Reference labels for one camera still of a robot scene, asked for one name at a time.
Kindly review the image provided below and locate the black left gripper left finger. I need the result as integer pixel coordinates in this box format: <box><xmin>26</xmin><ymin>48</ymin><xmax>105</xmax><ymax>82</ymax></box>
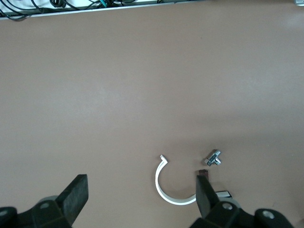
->
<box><xmin>0</xmin><ymin>174</ymin><xmax>89</xmax><ymax>228</ymax></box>

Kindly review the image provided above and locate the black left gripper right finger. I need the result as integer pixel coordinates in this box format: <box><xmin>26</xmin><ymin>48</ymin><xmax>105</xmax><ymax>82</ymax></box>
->
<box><xmin>190</xmin><ymin>175</ymin><xmax>295</xmax><ymax>228</ymax></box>

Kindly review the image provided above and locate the brown terminal block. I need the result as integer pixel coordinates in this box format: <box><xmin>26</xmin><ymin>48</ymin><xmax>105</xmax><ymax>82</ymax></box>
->
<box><xmin>196</xmin><ymin>169</ymin><xmax>210</xmax><ymax>180</ymax></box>

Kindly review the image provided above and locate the small metal fitting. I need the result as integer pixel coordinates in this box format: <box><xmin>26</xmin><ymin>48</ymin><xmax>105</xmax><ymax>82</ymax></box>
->
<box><xmin>201</xmin><ymin>149</ymin><xmax>222</xmax><ymax>166</ymax></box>

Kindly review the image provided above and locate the black switch with white face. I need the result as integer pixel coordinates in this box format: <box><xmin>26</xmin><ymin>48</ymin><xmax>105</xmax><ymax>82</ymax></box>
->
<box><xmin>214</xmin><ymin>190</ymin><xmax>232</xmax><ymax>199</ymax></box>

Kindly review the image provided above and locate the white half-ring clamp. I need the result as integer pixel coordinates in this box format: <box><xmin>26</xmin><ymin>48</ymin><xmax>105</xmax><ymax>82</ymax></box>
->
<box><xmin>155</xmin><ymin>154</ymin><xmax>198</xmax><ymax>205</ymax></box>

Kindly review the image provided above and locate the bundle of black cables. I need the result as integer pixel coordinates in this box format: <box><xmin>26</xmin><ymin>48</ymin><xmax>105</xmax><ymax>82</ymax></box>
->
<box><xmin>0</xmin><ymin>0</ymin><xmax>167</xmax><ymax>21</ymax></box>

